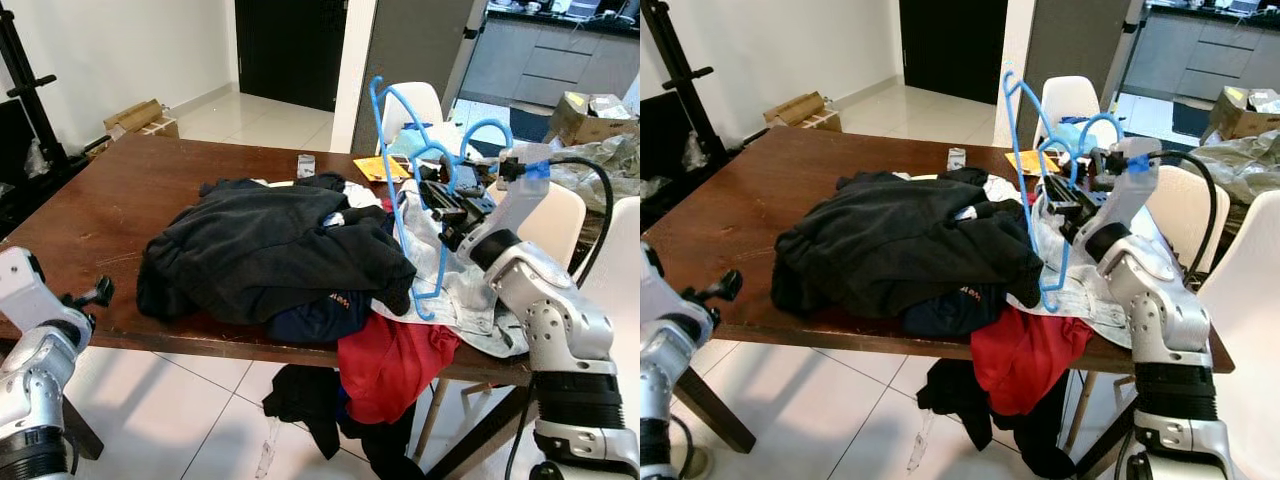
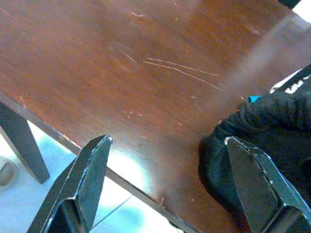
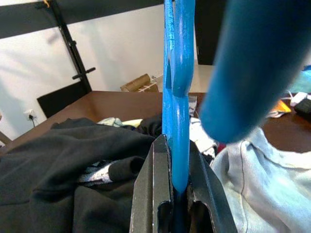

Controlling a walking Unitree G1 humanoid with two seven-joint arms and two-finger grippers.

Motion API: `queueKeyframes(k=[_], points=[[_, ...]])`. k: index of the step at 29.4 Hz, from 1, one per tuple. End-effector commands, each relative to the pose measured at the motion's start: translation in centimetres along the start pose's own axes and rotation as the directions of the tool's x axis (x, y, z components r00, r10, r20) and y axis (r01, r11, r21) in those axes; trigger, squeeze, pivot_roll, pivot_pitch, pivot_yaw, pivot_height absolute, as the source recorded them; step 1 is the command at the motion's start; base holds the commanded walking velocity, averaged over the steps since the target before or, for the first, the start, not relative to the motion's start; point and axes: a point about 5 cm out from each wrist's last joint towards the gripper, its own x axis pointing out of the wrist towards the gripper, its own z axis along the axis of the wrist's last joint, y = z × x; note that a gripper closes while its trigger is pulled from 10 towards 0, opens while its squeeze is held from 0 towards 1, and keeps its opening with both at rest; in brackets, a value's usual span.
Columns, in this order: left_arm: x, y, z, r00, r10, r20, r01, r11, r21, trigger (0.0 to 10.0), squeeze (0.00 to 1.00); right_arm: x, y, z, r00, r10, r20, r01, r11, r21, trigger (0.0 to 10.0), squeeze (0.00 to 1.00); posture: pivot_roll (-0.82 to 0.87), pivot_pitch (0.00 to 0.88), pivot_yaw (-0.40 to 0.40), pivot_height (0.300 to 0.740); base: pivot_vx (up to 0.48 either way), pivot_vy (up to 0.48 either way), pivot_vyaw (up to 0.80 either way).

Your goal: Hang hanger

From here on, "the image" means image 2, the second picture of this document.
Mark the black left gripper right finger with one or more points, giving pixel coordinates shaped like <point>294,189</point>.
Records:
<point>257,187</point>

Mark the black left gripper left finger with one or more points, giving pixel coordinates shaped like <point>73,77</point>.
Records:
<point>90,174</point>

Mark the black garment white print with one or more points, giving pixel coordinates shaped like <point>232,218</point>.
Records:
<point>267,116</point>

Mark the dark wooden table leg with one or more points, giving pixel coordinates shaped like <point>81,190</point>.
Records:
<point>24,145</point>

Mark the grey round object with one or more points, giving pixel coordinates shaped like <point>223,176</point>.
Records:
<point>6,171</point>

